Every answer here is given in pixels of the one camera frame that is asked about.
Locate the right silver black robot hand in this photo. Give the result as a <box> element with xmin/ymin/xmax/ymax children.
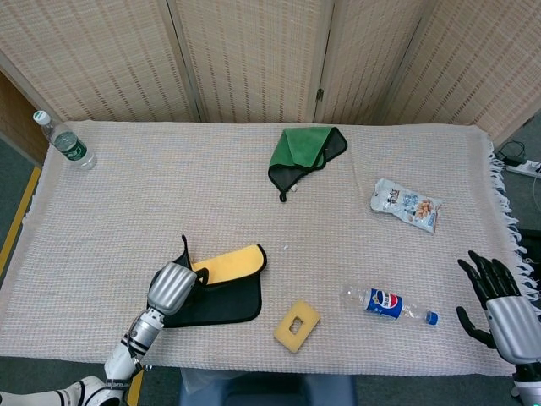
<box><xmin>456</xmin><ymin>250</ymin><xmax>541</xmax><ymax>365</ymax></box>

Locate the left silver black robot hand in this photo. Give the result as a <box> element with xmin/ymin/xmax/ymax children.
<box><xmin>146</xmin><ymin>261</ymin><xmax>211</xmax><ymax>317</ymax></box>

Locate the dark grey yellow-backed cloth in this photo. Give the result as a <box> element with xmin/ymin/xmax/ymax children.
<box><xmin>162</xmin><ymin>234</ymin><xmax>268</xmax><ymax>329</ymax></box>

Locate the green cloth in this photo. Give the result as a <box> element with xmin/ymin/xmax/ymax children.
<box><xmin>267</xmin><ymin>125</ymin><xmax>349</xmax><ymax>203</ymax></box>

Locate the pink woven tablecloth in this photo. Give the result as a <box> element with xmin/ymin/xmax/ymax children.
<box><xmin>0</xmin><ymin>120</ymin><xmax>538</xmax><ymax>378</ymax></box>

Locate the yellow sponge with hole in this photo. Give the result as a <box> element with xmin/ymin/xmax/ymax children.
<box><xmin>273</xmin><ymin>299</ymin><xmax>321</xmax><ymax>352</ymax></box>

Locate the blue label empty plastic bottle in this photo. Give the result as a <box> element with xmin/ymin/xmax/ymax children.
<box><xmin>340</xmin><ymin>283</ymin><xmax>440</xmax><ymax>326</ymax></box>

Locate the blue grey robot torso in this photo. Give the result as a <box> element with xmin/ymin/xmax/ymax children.
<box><xmin>177</xmin><ymin>366</ymin><xmax>358</xmax><ymax>406</ymax></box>

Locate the white power strip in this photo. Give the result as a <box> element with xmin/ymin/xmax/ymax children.
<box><xmin>505</xmin><ymin>159</ymin><xmax>541</xmax><ymax>177</ymax></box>

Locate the white snack bag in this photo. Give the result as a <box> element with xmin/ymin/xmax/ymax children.
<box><xmin>370</xmin><ymin>177</ymin><xmax>444</xmax><ymax>236</ymax></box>

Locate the green label water bottle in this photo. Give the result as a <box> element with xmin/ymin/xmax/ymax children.
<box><xmin>32</xmin><ymin>110</ymin><xmax>98</xmax><ymax>172</ymax></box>

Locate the brown wooden cabinet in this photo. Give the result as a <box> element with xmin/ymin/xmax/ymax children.
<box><xmin>0</xmin><ymin>69</ymin><xmax>50</xmax><ymax>166</ymax></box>

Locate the beige woven folding screen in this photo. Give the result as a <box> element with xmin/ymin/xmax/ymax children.
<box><xmin>0</xmin><ymin>0</ymin><xmax>541</xmax><ymax>147</ymax></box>

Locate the black cable with adapter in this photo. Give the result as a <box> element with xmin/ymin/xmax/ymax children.
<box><xmin>496</xmin><ymin>140</ymin><xmax>529</xmax><ymax>167</ymax></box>

